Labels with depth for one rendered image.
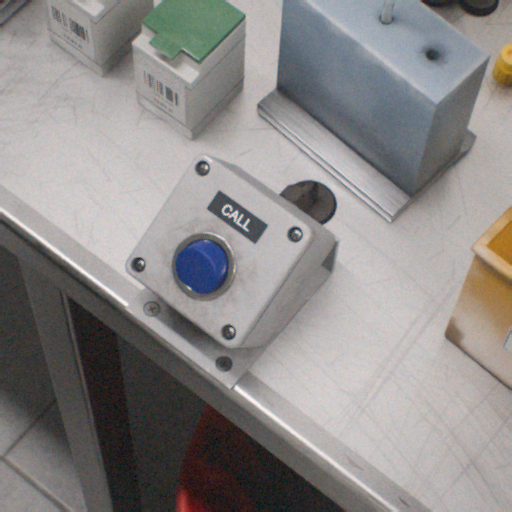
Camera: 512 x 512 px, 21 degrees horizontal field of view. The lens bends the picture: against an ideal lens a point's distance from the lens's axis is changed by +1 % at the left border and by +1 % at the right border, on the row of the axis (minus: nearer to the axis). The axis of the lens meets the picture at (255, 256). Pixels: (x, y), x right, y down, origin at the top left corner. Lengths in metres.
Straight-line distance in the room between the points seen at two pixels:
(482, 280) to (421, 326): 0.08
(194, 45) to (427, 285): 0.17
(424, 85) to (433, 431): 0.17
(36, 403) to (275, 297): 1.01
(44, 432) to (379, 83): 1.01
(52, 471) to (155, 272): 0.96
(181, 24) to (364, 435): 0.23
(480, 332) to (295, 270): 0.10
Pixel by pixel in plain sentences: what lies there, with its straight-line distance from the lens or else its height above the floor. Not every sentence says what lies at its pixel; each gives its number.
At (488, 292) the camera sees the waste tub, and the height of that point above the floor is 0.95.
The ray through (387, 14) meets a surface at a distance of 0.67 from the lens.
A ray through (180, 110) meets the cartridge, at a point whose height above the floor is 0.90.
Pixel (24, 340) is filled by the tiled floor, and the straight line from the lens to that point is 1.66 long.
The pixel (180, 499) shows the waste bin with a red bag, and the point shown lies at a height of 0.44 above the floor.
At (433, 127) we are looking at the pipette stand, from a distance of 0.67.
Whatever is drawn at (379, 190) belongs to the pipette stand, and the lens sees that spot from 0.73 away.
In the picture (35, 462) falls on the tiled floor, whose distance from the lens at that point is 1.60.
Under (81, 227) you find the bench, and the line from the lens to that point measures 0.72.
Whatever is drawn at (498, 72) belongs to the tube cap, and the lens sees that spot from 0.78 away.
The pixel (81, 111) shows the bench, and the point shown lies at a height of 0.87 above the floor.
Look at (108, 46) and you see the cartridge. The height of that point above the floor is 0.90.
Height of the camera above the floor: 1.51
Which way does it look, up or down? 63 degrees down
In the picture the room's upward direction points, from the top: 4 degrees clockwise
